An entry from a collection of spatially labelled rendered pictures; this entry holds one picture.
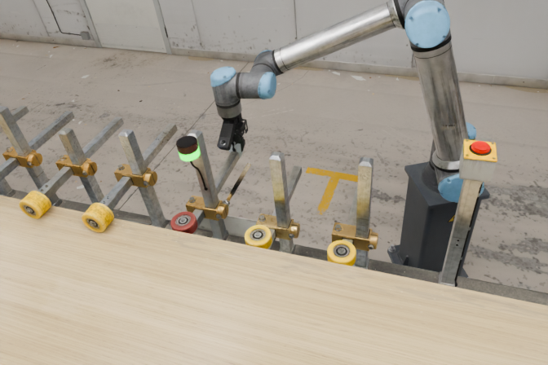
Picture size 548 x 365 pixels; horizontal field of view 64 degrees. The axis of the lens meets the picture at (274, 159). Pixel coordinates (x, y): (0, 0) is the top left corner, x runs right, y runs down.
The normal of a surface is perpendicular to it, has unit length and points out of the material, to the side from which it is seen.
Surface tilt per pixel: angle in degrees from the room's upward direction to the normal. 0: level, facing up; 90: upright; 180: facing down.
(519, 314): 0
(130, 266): 0
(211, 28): 90
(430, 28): 83
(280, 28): 90
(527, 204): 0
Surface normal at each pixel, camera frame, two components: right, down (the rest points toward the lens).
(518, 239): -0.09, -0.77
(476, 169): -0.31, 0.62
